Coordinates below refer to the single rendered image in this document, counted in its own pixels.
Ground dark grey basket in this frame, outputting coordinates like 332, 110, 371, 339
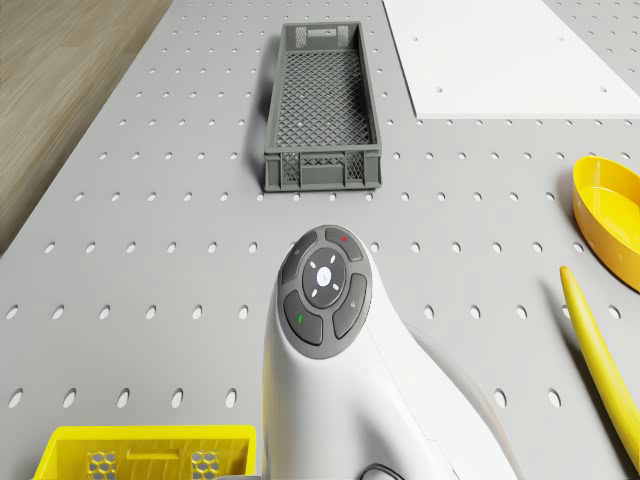
262, 20, 384, 194

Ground white board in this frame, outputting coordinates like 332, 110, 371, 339
381, 0, 640, 122

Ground banana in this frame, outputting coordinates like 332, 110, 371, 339
558, 265, 640, 475

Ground yellow basket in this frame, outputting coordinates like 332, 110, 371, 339
30, 424, 259, 480

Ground yellow bowl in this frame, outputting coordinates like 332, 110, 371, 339
571, 155, 640, 294

